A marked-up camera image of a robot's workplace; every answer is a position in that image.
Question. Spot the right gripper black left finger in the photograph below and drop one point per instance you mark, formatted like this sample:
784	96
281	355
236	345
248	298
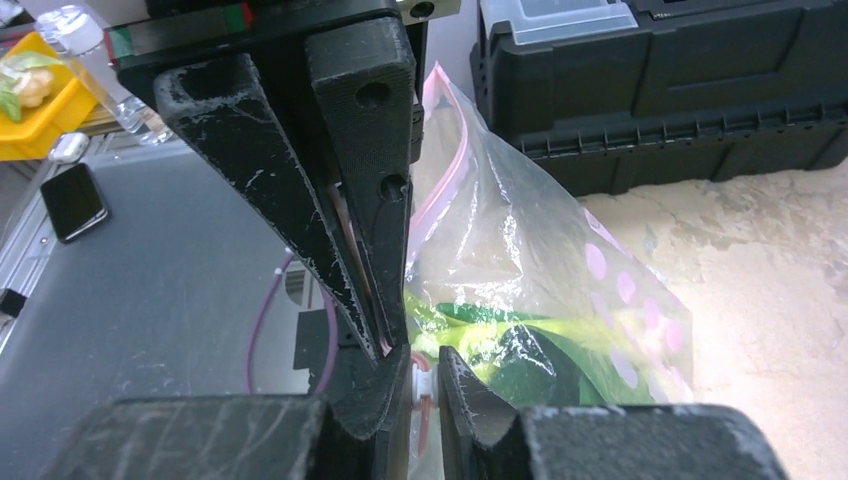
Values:
366	434

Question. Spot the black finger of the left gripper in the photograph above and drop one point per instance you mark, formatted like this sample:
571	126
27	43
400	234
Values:
363	78
221	110

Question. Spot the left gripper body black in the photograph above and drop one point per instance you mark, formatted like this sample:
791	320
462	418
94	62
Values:
179	33

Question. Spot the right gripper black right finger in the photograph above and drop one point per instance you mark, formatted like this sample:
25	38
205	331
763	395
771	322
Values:
481	433

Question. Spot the green toy bok choy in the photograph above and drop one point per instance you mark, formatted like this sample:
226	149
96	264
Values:
506	350

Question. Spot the clear zip top bag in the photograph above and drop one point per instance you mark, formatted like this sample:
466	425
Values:
491	228

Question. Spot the clear plastic bottle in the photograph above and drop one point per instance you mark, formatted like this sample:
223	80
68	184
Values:
73	33

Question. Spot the white earbuds case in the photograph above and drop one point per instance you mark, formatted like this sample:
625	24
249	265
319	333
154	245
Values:
69	148

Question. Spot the yellow tray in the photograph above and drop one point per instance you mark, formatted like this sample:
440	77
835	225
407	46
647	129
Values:
41	99

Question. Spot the black smartphone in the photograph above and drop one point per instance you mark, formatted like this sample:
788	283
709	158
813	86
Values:
74	202

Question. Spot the black plastic toolbox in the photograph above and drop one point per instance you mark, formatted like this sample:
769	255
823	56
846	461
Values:
610	95

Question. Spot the aluminium frame rail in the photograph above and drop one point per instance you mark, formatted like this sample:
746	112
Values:
28	238

